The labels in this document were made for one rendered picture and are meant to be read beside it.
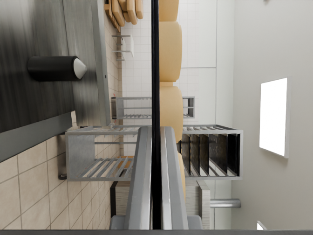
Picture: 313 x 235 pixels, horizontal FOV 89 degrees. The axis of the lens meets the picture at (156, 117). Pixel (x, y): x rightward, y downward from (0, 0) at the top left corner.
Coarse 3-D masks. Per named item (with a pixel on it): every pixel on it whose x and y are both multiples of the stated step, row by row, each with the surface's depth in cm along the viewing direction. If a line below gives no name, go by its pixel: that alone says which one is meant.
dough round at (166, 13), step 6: (162, 0) 13; (168, 0) 13; (174, 0) 13; (162, 6) 14; (168, 6) 14; (174, 6) 14; (162, 12) 14; (168, 12) 14; (174, 12) 14; (162, 18) 15; (168, 18) 15; (174, 18) 15
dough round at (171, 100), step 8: (160, 88) 13; (168, 88) 13; (176, 88) 13; (160, 96) 12; (168, 96) 12; (176, 96) 12; (160, 104) 12; (168, 104) 12; (176, 104) 12; (160, 112) 12; (168, 112) 12; (176, 112) 12; (160, 120) 12; (168, 120) 12; (176, 120) 12; (176, 128) 12; (176, 136) 12
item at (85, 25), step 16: (64, 0) 27; (80, 0) 27; (96, 0) 27; (80, 16) 28; (96, 16) 28; (80, 32) 28; (96, 32) 28; (80, 48) 29; (96, 48) 29; (96, 64) 29; (96, 80) 30; (80, 96) 30; (96, 96) 30; (80, 112) 31; (96, 112) 31
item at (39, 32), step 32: (0, 0) 16; (32, 0) 21; (0, 32) 16; (32, 32) 21; (64, 32) 28; (0, 64) 16; (32, 64) 20; (64, 64) 20; (0, 96) 16; (32, 96) 20; (64, 96) 28; (0, 128) 16
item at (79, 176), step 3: (99, 159) 211; (96, 162) 200; (90, 165) 184; (93, 165) 190; (87, 168) 175; (90, 168) 180; (84, 171) 168; (87, 171) 171; (81, 174) 161; (84, 174) 163; (78, 177) 155; (81, 177) 156
